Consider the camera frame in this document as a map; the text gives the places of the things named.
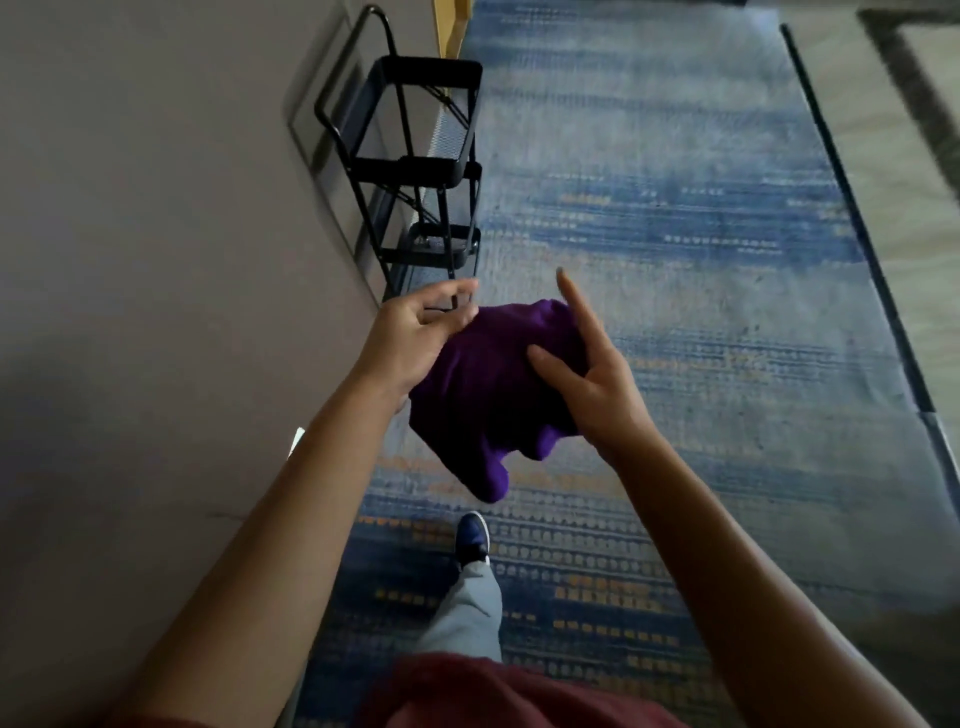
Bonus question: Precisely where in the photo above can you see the person's left hand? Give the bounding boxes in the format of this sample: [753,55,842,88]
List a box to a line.
[350,278,481,412]

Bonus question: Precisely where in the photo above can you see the person's right hand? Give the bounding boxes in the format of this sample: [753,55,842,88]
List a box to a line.
[526,267,669,468]

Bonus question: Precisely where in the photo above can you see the purple cleaning cloth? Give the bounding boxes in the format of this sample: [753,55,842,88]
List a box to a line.
[408,298,590,504]

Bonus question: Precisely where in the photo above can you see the black mesh metal cart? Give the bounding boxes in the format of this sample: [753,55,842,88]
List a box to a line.
[313,3,485,305]

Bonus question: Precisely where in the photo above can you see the person's right forearm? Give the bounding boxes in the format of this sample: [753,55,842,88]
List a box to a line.
[611,434,931,728]

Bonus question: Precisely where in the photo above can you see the person's left forearm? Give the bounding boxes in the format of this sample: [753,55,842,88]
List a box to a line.
[104,374,406,728]

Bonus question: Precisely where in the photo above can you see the person's left dark shoe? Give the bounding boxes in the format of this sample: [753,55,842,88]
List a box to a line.
[455,511,493,569]

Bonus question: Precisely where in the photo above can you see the person's grey trousers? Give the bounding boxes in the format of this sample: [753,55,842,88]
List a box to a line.
[416,562,505,665]

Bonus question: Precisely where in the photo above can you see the person's red shirt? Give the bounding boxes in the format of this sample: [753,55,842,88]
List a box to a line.
[104,652,688,728]

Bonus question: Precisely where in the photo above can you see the yellow wooden door frame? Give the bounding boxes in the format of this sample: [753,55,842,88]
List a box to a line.
[431,0,475,60]

